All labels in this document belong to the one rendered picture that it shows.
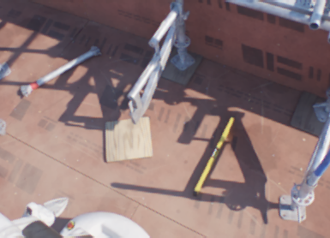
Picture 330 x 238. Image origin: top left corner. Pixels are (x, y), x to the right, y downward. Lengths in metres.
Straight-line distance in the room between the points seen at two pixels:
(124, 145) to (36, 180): 0.63
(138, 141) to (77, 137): 0.44
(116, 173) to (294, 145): 1.17
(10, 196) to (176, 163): 1.10
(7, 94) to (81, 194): 1.08
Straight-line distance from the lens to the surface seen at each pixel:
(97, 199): 2.32
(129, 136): 2.44
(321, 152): 1.99
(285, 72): 2.61
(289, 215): 2.27
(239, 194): 2.27
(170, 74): 2.69
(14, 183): 2.56
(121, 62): 2.85
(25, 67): 3.10
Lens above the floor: 2.12
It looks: 57 degrees down
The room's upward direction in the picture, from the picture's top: 10 degrees counter-clockwise
